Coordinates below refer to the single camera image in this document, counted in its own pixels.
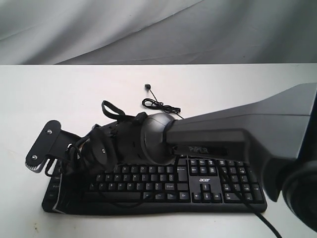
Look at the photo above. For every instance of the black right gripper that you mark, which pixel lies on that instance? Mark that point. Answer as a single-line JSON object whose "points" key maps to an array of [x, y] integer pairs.
{"points": [[91, 154]]}

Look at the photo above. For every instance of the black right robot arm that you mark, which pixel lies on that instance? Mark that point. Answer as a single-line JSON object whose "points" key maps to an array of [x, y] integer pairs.
{"points": [[276, 136]]}

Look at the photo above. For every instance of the black acer keyboard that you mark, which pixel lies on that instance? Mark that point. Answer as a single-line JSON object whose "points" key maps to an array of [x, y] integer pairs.
{"points": [[195, 184]]}

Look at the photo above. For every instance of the grey backdrop cloth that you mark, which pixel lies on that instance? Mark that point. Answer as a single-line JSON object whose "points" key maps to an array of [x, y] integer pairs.
{"points": [[158, 31]]}

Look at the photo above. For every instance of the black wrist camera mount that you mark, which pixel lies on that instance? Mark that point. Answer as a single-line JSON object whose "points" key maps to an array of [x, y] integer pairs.
{"points": [[52, 143]]}

